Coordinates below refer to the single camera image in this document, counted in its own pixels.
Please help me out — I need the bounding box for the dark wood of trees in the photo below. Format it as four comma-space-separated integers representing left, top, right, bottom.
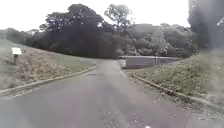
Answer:
0, 3, 198, 60

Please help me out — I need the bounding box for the grey asphalt path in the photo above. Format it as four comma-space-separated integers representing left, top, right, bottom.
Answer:
0, 59, 224, 128

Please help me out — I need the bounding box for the mossy stone kerb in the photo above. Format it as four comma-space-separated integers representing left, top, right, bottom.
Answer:
131, 74, 224, 113

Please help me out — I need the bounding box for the pale stone kerb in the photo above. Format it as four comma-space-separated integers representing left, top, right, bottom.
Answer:
0, 64, 98, 95

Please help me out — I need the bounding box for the grass bank with dry plants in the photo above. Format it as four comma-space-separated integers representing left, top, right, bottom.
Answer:
125, 49, 224, 107

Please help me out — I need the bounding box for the grass slope with sign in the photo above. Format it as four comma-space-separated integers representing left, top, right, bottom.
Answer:
0, 39, 98, 92

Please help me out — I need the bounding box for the large dark tree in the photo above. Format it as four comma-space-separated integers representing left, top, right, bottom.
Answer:
187, 0, 224, 52

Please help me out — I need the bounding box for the low grey concrete wall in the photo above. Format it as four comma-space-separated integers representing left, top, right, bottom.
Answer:
117, 55, 183, 70

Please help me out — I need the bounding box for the white sign on post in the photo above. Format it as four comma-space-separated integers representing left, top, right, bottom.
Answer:
11, 47, 23, 66

